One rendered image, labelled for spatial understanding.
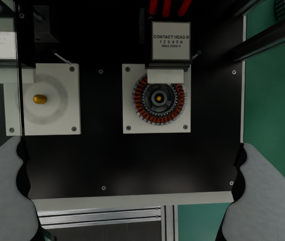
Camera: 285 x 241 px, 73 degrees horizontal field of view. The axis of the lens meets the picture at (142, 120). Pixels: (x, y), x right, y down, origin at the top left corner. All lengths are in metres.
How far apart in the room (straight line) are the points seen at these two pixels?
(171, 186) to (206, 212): 1.01
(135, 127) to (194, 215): 1.11
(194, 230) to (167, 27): 1.36
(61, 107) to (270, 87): 0.49
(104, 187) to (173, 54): 0.32
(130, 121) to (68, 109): 0.13
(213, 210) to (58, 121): 1.24
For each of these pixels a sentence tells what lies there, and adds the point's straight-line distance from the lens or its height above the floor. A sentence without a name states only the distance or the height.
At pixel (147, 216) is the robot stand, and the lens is 1.14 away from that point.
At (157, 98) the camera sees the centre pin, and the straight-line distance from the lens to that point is 0.40.
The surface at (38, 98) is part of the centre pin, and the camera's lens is 0.43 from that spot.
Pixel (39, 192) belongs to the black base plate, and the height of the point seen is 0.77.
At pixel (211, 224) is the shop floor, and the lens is 1.53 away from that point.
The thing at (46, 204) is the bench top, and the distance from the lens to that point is 0.54.
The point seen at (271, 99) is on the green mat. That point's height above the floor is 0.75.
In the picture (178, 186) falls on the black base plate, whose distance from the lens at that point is 0.48.
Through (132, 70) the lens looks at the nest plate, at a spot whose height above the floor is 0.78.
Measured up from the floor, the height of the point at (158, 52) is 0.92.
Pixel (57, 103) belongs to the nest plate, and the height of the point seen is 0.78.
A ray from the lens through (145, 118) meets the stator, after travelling 0.39.
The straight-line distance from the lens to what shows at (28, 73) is 0.36.
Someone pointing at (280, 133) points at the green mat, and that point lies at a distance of 0.59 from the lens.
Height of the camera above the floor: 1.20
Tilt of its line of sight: 84 degrees down
